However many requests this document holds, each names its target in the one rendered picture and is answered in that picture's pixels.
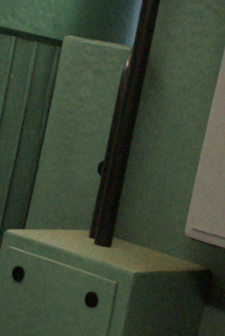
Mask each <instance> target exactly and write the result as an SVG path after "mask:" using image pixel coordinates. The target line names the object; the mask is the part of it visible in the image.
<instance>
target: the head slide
mask: <svg viewBox="0 0 225 336"><path fill-rule="evenodd" d="M131 48H132V46H125V45H121V44H115V43H107V42H106V41H102V40H93V39H88V38H83V37H74V36H68V37H65V38H64V41H63V45H62V50H61V56H60V60H59V64H58V72H57V76H56V80H55V86H54V90H53V94H52V102H51V106H50V110H49V116H48V120H47V124H46V131H45V136H44V140H43V146H42V150H41V154H40V161H39V165H38V169H37V175H36V179H35V184H34V187H33V191H32V195H31V202H30V206H29V210H28V217H27V221H26V225H25V230H91V225H92V218H93V214H94V210H95V203H96V199H97V195H98V187H99V183H100V179H101V171H102V167H103V163H104V156H105V152H106V148H107V141H108V137H109V133H110V125H111V121H112V117H113V110H114V106H115V105H116V98H117V94H118V90H119V84H120V79H121V76H122V71H123V69H124V66H125V62H126V60H127V57H128V55H129V53H130V51H131Z"/></svg>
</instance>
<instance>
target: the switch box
mask: <svg viewBox="0 0 225 336"><path fill-rule="evenodd" d="M184 232H185V235H186V236H188V237H189V238H191V239H194V241H197V242H202V243H204V244H208V245H212V246H215V247H218V248H223V249H224V250H225V50H224V54H223V60H222V63H221V65H220V71H219V75H218V78H217V86H216V89H215V93H214V97H213V100H212V104H211V111H210V115H209V119H208V125H207V129H206V132H205V140H204V143H203V147H202V151H201V154H200V158H199V164H198V168H197V172H196V178H195V183H194V186H193V193H192V197H191V201H190V207H189V211H188V215H187V222H186V226H185V229H184Z"/></svg>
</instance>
